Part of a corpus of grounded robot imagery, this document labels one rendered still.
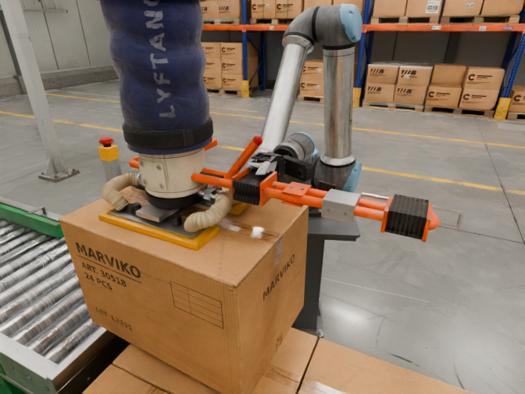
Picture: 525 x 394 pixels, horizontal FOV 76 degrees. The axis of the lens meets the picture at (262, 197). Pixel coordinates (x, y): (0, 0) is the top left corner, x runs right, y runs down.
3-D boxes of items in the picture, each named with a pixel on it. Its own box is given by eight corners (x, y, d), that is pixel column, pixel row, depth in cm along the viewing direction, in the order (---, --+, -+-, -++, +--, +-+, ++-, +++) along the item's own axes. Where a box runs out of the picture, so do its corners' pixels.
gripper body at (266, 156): (250, 183, 93) (268, 168, 103) (279, 188, 90) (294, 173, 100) (250, 156, 90) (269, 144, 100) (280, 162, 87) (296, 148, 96)
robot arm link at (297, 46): (287, 0, 122) (237, 181, 118) (319, -2, 116) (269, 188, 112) (298, 20, 132) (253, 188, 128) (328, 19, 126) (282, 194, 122)
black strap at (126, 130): (105, 141, 84) (101, 126, 83) (167, 120, 103) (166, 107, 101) (176, 154, 75) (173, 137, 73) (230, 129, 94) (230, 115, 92)
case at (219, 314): (91, 321, 113) (57, 218, 95) (173, 257, 145) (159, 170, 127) (244, 406, 87) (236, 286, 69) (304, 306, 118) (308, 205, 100)
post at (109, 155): (131, 296, 217) (97, 147, 173) (138, 289, 223) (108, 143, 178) (139, 299, 215) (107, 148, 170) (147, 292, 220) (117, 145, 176)
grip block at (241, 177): (230, 201, 82) (229, 178, 79) (249, 185, 90) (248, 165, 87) (261, 208, 79) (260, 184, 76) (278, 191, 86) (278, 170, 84)
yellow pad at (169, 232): (98, 220, 94) (94, 204, 92) (126, 205, 102) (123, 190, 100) (197, 252, 80) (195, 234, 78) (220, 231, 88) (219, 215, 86)
